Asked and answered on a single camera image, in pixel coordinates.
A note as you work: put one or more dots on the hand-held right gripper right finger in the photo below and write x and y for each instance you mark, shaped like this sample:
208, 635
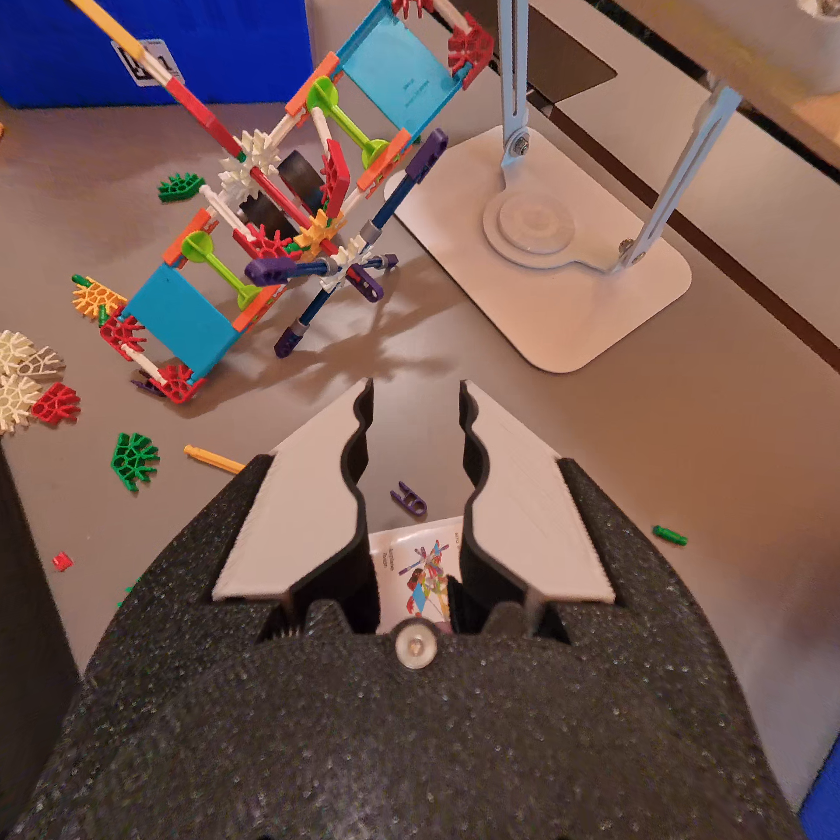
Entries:
538, 525

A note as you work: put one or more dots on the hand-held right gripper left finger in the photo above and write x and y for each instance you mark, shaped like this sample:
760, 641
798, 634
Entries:
302, 525

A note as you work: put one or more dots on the yellow plastic rod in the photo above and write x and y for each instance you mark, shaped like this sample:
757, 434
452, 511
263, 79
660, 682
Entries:
213, 459

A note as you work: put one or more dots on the green fan connector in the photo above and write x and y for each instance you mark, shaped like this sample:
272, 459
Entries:
178, 188
134, 459
128, 587

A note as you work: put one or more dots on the purple plastic clip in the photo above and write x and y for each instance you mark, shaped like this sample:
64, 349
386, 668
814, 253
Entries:
148, 384
408, 499

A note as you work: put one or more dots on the colourful construction toy plane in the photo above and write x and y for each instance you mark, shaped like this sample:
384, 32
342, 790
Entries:
177, 315

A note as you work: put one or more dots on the toy instruction booklet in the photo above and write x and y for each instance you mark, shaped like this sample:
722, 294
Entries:
413, 564

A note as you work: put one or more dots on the short green rod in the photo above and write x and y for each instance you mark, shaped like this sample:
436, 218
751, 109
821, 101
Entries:
669, 535

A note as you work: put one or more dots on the wooden and white book stand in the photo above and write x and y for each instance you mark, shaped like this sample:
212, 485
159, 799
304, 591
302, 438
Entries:
590, 295

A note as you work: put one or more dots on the small red piece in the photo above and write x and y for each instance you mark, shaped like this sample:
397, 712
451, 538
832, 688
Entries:
62, 561

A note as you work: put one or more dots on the red fan connector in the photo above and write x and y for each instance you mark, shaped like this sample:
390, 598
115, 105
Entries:
57, 402

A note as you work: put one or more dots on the black perforated pad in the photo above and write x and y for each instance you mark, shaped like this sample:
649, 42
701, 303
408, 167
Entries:
33, 623

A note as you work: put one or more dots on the orange fan connector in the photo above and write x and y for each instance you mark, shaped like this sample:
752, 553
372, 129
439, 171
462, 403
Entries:
98, 298

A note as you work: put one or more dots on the pale grey snowflake connector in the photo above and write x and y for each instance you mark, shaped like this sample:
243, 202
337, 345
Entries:
43, 362

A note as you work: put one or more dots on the white snowflake connector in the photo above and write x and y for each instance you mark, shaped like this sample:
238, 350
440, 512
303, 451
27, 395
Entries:
13, 344
16, 400

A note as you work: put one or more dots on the yellow connector with green rod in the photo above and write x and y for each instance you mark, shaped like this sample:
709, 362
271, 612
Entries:
81, 281

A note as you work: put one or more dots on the blue plastic bin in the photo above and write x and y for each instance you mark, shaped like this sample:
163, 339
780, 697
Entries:
249, 52
823, 800

